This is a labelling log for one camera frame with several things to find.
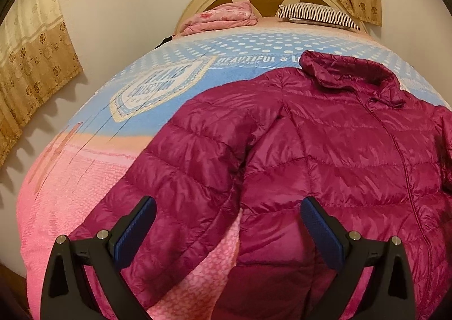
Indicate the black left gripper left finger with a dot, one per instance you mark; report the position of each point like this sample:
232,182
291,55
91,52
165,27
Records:
66,292

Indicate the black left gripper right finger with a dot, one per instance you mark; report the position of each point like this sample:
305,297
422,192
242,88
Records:
389,292

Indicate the magenta puffer jacket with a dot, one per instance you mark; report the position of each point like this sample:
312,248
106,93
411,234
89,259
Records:
337,128

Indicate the pink and blue bedspread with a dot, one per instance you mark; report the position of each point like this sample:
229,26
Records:
101,141

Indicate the black object beside bed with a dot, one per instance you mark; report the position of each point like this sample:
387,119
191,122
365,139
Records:
165,40

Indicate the folded pink blanket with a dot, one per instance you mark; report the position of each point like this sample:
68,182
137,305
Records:
225,16

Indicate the striped pillow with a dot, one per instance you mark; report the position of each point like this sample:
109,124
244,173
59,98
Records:
321,14

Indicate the beige curtain on side wall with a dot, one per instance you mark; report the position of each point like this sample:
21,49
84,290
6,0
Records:
37,60

